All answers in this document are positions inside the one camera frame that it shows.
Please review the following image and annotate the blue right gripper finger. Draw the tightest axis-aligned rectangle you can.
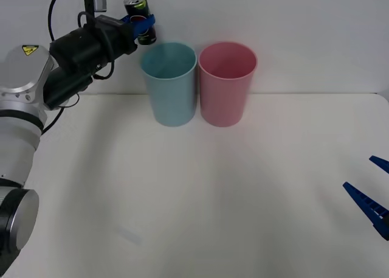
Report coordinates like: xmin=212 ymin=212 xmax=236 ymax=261
xmin=368 ymin=155 xmax=389 ymax=173
xmin=342 ymin=181 xmax=389 ymax=241

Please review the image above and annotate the pale blue plastic bin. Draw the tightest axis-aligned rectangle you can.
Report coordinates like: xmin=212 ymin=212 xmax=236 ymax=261
xmin=139 ymin=41 xmax=198 ymax=128

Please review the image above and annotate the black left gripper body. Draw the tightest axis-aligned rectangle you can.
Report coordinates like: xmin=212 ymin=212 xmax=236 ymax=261
xmin=49 ymin=15 xmax=138 ymax=75

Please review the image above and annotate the pink plastic bin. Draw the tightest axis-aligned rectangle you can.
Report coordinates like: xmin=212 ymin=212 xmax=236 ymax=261
xmin=198 ymin=41 xmax=258 ymax=128

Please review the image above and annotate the black drink can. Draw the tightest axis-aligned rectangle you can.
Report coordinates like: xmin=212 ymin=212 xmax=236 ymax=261
xmin=123 ymin=0 xmax=157 ymax=46

